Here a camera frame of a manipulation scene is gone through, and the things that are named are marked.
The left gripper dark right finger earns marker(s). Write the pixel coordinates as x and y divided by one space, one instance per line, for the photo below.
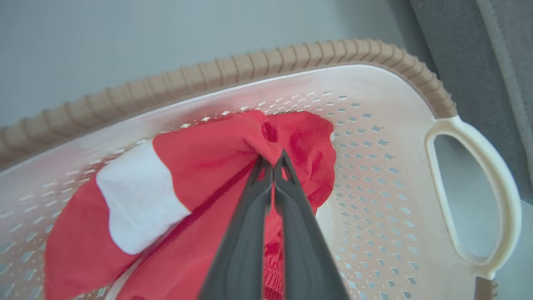
304 258

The cream laundry basket brown rim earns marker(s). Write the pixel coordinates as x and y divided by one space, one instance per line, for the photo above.
383 175

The grey fabric sofa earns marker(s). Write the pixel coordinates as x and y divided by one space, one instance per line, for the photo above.
470 62

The red and white garment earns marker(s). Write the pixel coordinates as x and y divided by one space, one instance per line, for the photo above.
204 162

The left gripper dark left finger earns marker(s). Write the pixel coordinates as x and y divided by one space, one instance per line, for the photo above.
243 250

